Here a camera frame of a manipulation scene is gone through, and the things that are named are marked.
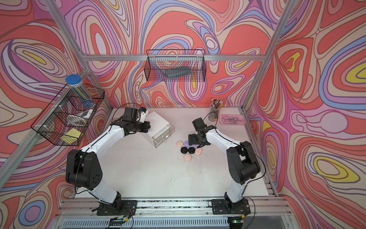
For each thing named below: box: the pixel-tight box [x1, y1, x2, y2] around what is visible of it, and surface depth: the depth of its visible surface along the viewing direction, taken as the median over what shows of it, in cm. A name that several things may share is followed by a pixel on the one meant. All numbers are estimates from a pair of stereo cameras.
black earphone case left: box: [180, 146, 189, 155], surface depth 97 cm
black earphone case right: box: [187, 146, 196, 155], surface depth 97 cm
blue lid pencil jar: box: [65, 74, 95, 109], surface depth 76 cm
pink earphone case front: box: [183, 153, 192, 162], surface depth 93 cm
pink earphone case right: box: [194, 147, 203, 157], surface depth 95 cm
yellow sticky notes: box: [60, 127, 82, 146], surface depth 69 cm
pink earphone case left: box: [175, 140, 184, 148], surface depth 99 cm
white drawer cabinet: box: [144, 111, 175, 148], surface depth 94 cm
